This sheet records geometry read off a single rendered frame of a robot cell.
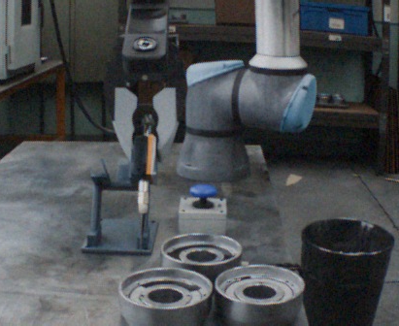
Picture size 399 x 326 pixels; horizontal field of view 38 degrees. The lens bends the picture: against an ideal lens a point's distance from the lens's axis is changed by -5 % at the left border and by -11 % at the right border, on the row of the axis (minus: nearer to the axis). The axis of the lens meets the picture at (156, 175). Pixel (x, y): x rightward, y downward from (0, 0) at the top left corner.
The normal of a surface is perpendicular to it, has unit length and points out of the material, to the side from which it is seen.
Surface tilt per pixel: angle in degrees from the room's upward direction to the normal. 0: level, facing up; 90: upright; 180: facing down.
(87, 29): 90
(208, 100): 90
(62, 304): 0
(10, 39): 90
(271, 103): 93
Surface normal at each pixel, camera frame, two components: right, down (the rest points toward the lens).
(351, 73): -0.09, 0.27
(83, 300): 0.00, -0.96
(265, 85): -0.56, 0.28
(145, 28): -0.03, -0.66
